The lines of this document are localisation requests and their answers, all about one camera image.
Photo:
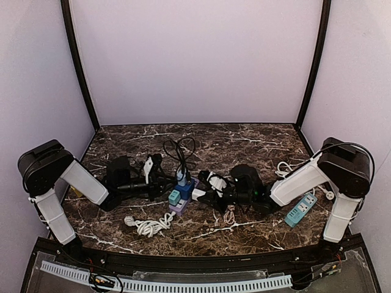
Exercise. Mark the yellow cube socket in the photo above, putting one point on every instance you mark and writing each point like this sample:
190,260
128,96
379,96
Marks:
77,192

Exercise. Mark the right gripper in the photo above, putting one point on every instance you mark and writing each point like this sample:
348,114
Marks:
219,195

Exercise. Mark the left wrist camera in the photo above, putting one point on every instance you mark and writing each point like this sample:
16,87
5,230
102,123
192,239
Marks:
118,172

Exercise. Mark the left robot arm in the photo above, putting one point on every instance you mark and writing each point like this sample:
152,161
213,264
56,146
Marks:
42,167

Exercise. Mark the light blue charger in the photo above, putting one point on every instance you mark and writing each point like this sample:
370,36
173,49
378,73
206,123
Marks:
181,178

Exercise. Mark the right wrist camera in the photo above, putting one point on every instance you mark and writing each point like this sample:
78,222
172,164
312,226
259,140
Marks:
246,179

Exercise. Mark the dark blue cube socket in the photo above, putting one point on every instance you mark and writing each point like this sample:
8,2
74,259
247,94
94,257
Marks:
185,191

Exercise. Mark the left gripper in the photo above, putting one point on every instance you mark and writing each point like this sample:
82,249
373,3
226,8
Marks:
153,185

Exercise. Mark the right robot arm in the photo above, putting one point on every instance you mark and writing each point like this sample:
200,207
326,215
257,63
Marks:
347,166

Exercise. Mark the right black frame post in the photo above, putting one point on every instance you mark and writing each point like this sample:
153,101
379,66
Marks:
317,55

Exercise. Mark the white charger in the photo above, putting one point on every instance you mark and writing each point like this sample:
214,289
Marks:
197,193

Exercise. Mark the white slotted cable duct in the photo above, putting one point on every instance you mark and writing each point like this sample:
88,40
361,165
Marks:
251,281

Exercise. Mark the left black frame post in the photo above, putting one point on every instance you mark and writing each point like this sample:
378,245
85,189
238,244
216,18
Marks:
76,58

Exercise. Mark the teal charger plug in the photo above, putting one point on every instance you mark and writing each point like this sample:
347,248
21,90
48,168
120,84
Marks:
174,197

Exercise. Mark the black frame post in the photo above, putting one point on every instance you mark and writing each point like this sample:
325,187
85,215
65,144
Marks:
317,55
76,58

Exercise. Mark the teal power strip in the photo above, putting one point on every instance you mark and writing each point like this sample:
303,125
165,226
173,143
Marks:
307,201

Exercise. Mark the purple power strip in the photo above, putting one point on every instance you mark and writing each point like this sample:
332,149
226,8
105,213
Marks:
149,228

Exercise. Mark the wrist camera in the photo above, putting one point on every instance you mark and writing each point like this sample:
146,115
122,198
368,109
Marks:
246,179
118,172

